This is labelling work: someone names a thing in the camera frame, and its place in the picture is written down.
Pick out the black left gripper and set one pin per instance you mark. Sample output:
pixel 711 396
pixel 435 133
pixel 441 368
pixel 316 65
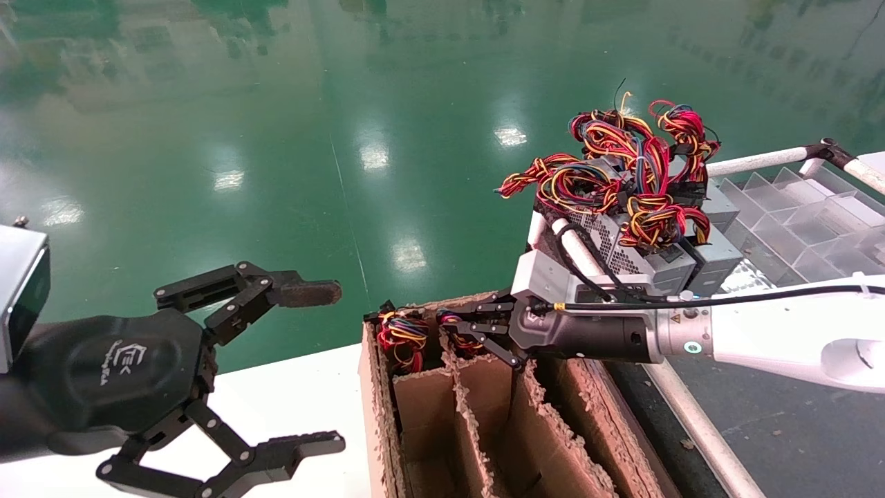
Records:
pixel 117 373

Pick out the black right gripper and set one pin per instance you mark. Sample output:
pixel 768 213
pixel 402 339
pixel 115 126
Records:
pixel 594 339

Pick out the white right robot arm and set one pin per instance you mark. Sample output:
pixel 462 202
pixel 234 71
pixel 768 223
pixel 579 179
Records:
pixel 774 332

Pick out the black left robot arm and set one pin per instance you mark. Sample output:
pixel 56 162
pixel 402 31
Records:
pixel 12 429

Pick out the corrugated cardboard divider grid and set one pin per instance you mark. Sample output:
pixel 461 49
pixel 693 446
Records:
pixel 484 401

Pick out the brown cardboard box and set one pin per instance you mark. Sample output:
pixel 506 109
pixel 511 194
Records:
pixel 588 415

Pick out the clear plastic divider tray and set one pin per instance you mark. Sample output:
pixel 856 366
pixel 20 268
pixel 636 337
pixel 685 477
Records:
pixel 795 207

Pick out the black pipe joint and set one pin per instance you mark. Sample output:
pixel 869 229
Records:
pixel 827 149

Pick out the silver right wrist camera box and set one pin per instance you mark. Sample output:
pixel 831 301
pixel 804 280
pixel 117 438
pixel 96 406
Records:
pixel 553 277

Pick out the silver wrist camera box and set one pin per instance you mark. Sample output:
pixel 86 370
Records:
pixel 553 277
pixel 17 290

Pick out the short white pipe post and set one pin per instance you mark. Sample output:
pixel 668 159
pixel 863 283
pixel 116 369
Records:
pixel 536 232

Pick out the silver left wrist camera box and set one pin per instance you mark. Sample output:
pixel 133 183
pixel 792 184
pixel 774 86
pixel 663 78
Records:
pixel 17 290

